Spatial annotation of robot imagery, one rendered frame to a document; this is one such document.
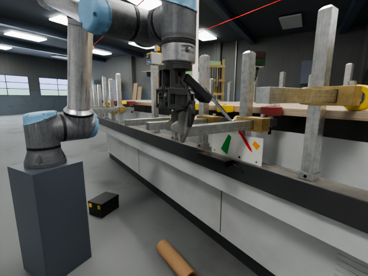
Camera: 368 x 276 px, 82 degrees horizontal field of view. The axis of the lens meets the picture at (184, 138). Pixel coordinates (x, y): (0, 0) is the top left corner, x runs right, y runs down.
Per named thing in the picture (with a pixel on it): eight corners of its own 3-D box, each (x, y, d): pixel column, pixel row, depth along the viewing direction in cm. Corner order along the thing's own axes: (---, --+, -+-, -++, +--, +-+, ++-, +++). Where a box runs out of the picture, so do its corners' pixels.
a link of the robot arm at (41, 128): (23, 144, 110) (18, 110, 106) (59, 140, 121) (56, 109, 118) (28, 150, 99) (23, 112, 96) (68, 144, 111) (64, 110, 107)
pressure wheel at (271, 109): (272, 136, 80) (275, 105, 78) (254, 133, 86) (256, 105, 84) (284, 134, 84) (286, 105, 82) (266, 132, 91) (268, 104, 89)
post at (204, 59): (202, 157, 103) (204, 53, 94) (197, 156, 106) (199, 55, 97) (207, 156, 105) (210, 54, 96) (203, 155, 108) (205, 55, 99)
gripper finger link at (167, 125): (162, 142, 61) (162, 109, 59) (179, 140, 64) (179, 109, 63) (167, 144, 59) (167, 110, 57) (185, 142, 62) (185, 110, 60)
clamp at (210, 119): (211, 128, 94) (211, 116, 93) (193, 125, 105) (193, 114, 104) (221, 127, 97) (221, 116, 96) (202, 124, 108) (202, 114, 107)
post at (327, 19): (311, 182, 62) (333, 1, 53) (299, 178, 65) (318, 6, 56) (317, 179, 64) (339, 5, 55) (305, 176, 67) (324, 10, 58)
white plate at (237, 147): (260, 166, 75) (262, 139, 73) (211, 151, 96) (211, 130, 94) (261, 166, 75) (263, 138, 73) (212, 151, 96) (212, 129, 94)
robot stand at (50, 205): (48, 288, 106) (32, 174, 95) (23, 269, 118) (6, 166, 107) (91, 257, 127) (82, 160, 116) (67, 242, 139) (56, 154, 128)
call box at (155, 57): (151, 64, 133) (151, 51, 131) (147, 65, 139) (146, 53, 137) (161, 65, 137) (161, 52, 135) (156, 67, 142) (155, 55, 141)
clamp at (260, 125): (260, 132, 74) (262, 118, 73) (231, 128, 85) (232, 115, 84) (270, 131, 77) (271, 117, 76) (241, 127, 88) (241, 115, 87)
